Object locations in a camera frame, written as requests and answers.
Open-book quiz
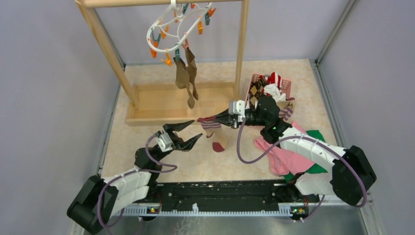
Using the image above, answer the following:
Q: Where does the wooden clothes rack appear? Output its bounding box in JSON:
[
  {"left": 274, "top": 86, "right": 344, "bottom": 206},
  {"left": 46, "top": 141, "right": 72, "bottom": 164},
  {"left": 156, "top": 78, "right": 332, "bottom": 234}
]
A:
[{"left": 76, "top": 0, "right": 249, "bottom": 126}]

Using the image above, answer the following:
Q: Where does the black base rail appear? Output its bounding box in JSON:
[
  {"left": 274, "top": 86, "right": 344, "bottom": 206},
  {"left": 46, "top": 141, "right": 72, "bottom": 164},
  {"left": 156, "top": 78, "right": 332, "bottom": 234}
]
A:
[{"left": 126, "top": 180, "right": 320, "bottom": 220}]

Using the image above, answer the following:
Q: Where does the green cloth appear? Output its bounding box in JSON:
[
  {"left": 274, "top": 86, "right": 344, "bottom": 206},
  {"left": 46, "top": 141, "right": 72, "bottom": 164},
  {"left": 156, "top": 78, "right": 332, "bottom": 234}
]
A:
[{"left": 284, "top": 130, "right": 328, "bottom": 182}]

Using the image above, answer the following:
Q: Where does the white round clip hanger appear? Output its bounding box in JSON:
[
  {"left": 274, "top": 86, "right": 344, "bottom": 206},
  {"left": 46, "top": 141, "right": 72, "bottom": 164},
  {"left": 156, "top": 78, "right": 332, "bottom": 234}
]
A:
[{"left": 146, "top": 0, "right": 216, "bottom": 66}]

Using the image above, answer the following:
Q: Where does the brown argyle sock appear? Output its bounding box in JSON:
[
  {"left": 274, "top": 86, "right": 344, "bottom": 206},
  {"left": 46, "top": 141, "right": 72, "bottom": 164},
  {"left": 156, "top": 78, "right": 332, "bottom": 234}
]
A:
[{"left": 247, "top": 79, "right": 267, "bottom": 109}]

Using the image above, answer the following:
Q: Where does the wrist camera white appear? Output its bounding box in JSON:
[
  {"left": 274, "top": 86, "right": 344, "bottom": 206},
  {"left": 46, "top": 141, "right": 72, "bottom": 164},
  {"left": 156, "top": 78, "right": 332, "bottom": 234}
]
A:
[
  {"left": 157, "top": 133, "right": 173, "bottom": 152},
  {"left": 228, "top": 100, "right": 246, "bottom": 117}
]

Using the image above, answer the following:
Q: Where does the purple striped sock maroon cuff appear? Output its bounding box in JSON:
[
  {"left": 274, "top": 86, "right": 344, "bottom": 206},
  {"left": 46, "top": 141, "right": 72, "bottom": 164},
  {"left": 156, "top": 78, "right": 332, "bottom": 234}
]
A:
[{"left": 197, "top": 117, "right": 228, "bottom": 152}]

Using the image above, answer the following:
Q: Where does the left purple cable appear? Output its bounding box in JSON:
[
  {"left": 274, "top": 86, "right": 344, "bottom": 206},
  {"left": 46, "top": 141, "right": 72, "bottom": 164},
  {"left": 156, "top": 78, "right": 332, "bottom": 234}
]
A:
[{"left": 96, "top": 133, "right": 178, "bottom": 235}]

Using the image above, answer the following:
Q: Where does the purple striped tan sock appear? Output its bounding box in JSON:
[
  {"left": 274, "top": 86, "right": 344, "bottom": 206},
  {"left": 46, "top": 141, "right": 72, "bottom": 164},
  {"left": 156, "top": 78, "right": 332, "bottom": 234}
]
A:
[{"left": 277, "top": 100, "right": 295, "bottom": 124}]

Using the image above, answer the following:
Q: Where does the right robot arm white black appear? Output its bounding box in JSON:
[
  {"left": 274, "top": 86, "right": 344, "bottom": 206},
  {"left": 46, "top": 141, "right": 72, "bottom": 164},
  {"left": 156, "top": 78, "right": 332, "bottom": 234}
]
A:
[{"left": 198, "top": 96, "right": 377, "bottom": 208}]

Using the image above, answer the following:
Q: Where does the red white striped sock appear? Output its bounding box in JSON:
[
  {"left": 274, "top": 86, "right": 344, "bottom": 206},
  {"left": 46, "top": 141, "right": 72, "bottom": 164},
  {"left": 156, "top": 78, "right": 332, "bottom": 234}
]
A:
[{"left": 265, "top": 72, "right": 283, "bottom": 88}]

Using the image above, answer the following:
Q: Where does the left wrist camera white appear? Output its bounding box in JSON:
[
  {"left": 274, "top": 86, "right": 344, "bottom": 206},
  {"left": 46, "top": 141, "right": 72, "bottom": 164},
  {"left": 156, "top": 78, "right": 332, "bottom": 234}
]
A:
[{"left": 157, "top": 133, "right": 173, "bottom": 152}]

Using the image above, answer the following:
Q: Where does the pink plastic basket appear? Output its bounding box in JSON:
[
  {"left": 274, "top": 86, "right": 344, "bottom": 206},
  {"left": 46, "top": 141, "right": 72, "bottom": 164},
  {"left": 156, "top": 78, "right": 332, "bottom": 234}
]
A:
[{"left": 245, "top": 74, "right": 292, "bottom": 108}]

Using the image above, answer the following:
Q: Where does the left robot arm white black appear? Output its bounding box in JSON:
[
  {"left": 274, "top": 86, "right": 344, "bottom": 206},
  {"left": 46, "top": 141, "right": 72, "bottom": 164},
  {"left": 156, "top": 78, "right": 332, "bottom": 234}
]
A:
[{"left": 66, "top": 120, "right": 202, "bottom": 235}]

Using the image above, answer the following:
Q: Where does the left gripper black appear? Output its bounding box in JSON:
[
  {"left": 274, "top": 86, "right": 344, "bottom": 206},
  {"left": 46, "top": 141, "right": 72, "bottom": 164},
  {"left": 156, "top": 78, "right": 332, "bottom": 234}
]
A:
[{"left": 153, "top": 119, "right": 202, "bottom": 164}]

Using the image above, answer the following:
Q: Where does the pink cloth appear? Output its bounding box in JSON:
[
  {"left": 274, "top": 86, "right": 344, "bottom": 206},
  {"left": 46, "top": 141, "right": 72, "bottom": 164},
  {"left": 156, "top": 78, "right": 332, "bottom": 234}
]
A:
[{"left": 254, "top": 121, "right": 315, "bottom": 176}]

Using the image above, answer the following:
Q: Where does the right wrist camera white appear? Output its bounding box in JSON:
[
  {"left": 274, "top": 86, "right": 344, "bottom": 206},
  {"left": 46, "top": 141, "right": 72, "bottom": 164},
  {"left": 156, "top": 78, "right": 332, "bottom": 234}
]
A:
[{"left": 228, "top": 100, "right": 246, "bottom": 117}]

